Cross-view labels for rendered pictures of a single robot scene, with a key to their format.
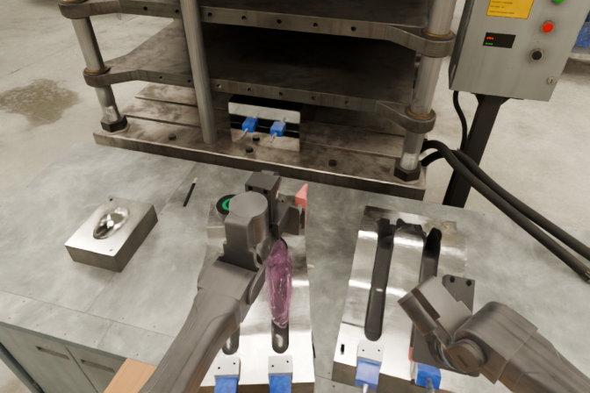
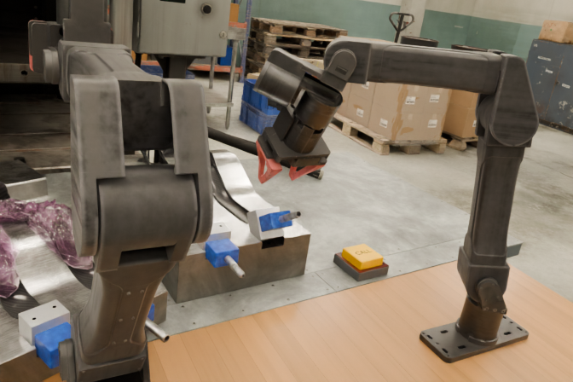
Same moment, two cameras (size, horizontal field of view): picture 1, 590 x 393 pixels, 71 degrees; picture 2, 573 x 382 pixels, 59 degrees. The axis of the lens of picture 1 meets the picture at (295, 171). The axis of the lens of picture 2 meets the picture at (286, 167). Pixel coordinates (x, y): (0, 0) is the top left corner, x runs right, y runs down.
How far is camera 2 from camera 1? 0.58 m
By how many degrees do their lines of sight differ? 48
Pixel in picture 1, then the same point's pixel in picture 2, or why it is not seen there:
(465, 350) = (342, 54)
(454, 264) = (231, 165)
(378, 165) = not seen: hidden behind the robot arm
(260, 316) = (49, 267)
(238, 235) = not seen: outside the picture
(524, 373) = (384, 49)
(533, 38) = not seen: outside the picture
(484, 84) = (170, 43)
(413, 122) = not seen: hidden behind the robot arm
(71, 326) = not seen: outside the picture
